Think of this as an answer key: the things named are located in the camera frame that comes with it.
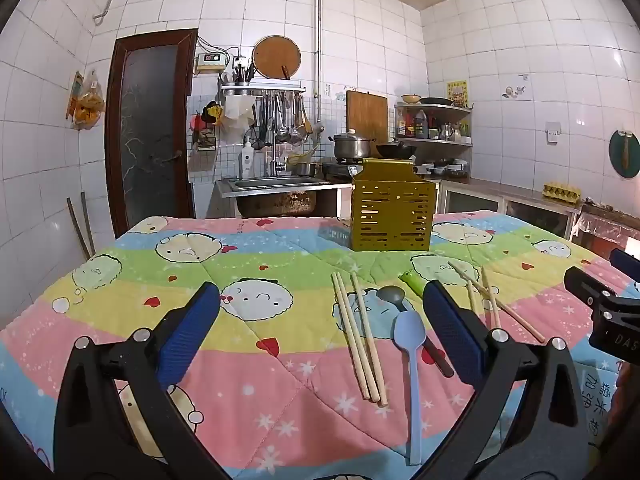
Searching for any green round wall board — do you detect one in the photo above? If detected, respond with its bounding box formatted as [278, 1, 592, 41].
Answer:
[608, 129, 640, 179]

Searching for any gas stove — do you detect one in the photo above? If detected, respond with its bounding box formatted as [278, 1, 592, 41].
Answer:
[322, 158, 366, 181]

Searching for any cluster of small bowls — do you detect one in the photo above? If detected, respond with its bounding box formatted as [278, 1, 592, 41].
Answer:
[420, 158, 471, 179]

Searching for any row of hanging kitchen ladles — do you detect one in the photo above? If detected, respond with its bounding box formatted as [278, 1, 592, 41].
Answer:
[252, 92, 313, 148]

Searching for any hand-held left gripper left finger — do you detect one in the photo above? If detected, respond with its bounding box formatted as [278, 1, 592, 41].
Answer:
[52, 281, 223, 480]

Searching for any blue plastic spoon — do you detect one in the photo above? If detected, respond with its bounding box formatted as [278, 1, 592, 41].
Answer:
[393, 310, 428, 467]

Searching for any grey spoon with black handle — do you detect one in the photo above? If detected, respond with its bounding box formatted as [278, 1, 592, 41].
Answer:
[376, 285, 455, 378]

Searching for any steel faucet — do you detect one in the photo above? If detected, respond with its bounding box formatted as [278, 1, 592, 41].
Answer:
[270, 140, 288, 178]

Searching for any brown door with frosted glass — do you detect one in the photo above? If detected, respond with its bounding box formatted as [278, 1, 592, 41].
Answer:
[104, 28, 199, 238]

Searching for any black wok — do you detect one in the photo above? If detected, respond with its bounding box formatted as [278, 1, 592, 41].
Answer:
[375, 142, 418, 159]

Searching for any metal corner shelf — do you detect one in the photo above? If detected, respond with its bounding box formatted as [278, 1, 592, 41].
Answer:
[394, 102, 473, 147]

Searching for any white soap pump bottle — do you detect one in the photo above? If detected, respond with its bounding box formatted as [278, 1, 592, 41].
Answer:
[239, 136, 255, 181]

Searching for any pastel cartoon printed blanket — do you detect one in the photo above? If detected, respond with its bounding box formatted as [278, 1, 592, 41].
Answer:
[0, 210, 640, 480]

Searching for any lace table cover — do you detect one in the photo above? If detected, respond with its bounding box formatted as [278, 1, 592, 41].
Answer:
[572, 202, 640, 256]

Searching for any white hanging cloth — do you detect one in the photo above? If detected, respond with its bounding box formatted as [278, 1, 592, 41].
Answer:
[223, 96, 253, 133]

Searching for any metal wall utensil rack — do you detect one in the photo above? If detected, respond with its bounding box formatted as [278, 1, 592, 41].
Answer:
[220, 80, 307, 96]

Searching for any white wall control box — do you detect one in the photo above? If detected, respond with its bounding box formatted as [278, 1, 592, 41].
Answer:
[195, 51, 228, 73]

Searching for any steel cutlery cup with knives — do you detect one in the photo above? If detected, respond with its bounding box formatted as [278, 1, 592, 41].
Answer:
[232, 57, 256, 86]

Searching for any thin wooden stick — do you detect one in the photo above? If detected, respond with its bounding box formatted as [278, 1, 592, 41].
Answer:
[66, 197, 93, 261]
[80, 192, 97, 257]

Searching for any rectangular wooden cutting board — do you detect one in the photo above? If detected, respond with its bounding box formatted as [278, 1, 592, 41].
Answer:
[346, 90, 389, 145]

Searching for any round wooden cutting board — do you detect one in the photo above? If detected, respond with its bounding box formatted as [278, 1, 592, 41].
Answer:
[251, 35, 302, 81]

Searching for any gold slotted utensil holder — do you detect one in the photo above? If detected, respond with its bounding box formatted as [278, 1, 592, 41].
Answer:
[350, 157, 437, 252]

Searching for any steel cooking pot with lid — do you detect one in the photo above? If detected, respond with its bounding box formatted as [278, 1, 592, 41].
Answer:
[328, 130, 377, 161]

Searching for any steel kitchen sink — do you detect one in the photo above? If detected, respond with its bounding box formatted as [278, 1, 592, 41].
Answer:
[215, 175, 331, 218]

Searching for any yellow egg carton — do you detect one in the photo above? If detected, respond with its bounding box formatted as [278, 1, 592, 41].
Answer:
[542, 181, 583, 204]

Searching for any vertical metal wall pipe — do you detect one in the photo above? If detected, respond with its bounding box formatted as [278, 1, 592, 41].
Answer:
[314, 0, 323, 126]

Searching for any plastic bag with orange contents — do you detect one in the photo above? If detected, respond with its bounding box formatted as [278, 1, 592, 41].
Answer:
[70, 70, 106, 131]

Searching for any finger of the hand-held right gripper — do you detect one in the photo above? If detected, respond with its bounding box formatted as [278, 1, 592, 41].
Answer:
[608, 248, 640, 283]
[563, 266, 621, 318]

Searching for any kitchen counter cabinet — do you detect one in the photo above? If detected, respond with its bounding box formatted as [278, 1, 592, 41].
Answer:
[435, 177, 583, 241]

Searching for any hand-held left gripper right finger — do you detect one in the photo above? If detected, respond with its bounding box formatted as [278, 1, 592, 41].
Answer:
[415, 280, 608, 480]

